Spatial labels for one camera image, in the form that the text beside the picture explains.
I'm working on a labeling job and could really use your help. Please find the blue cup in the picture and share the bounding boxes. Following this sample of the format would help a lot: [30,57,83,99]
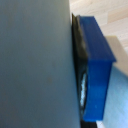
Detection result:
[0,0,83,128]

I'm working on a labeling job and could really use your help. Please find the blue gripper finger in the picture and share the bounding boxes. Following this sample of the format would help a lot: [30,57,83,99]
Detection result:
[70,13,117,123]

